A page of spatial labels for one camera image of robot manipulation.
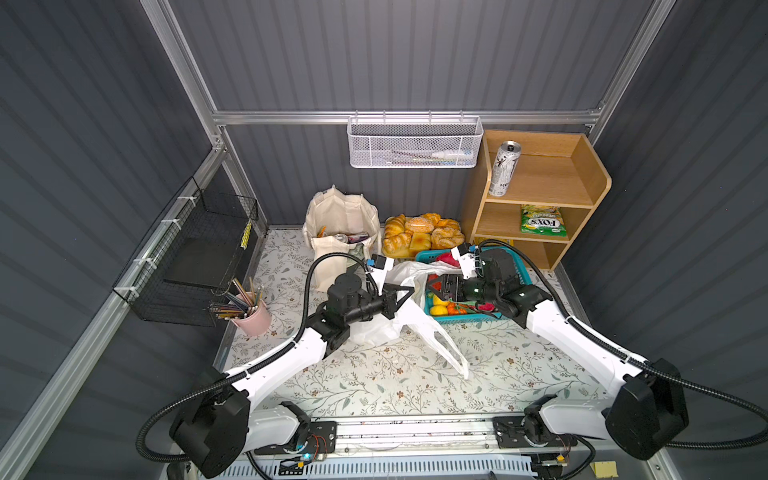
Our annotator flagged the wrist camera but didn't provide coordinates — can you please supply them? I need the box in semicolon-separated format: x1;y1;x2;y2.
450;243;479;280
367;254;395;295

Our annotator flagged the cream canvas tote bag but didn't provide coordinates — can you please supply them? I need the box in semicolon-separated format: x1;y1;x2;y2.
302;186;382;260

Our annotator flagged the wooden shelf unit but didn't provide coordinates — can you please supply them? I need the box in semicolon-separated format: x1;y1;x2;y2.
460;130;612;270

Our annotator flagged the left silver drink can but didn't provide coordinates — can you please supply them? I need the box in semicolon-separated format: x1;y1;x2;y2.
488;141;522;197

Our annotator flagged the floral table mat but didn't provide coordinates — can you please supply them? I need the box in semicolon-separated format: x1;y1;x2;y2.
214;229;606;417

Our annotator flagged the yellow bread tray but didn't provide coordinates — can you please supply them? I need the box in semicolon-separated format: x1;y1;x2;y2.
382;213;465;259

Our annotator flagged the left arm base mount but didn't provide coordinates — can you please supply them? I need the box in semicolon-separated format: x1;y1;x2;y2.
278;421;338;455

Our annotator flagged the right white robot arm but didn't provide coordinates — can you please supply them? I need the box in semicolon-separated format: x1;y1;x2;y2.
426;239;767;460

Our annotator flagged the white wire wall basket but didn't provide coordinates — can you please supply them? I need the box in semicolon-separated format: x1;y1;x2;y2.
346;112;484;169

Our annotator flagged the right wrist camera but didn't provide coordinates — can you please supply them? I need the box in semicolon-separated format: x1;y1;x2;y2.
450;243;479;280

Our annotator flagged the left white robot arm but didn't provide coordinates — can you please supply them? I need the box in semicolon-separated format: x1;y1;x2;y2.
135;255;413;478

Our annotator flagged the teal plastic basket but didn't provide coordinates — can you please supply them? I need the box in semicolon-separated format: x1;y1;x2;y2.
416;246;532;324

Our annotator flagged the black wire wall basket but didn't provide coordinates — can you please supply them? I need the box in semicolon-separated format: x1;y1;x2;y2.
113;181;260;327

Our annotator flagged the green Fox's candy bag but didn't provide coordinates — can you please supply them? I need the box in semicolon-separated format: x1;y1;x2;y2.
520;205;567;238

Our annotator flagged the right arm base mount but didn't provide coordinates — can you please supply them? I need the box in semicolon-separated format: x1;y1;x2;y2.
491;415;574;450

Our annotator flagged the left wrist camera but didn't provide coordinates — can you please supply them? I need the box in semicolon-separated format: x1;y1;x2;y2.
367;254;395;295

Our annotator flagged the pink pencil cup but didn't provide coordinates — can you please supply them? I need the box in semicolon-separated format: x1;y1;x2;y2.
208;277;272;337

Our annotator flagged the yellow lemon lower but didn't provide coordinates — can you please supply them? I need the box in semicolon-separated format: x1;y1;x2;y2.
429;304;450;317

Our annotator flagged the white plastic grocery bag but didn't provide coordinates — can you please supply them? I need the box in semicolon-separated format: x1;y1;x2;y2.
350;261;470;379

